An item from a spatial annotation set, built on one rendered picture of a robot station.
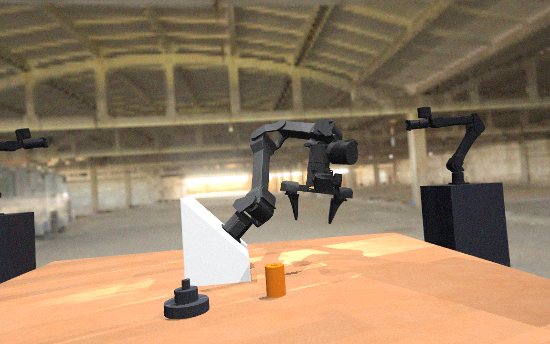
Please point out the orange-brown cylinder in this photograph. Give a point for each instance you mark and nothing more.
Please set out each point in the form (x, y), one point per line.
(275, 280)

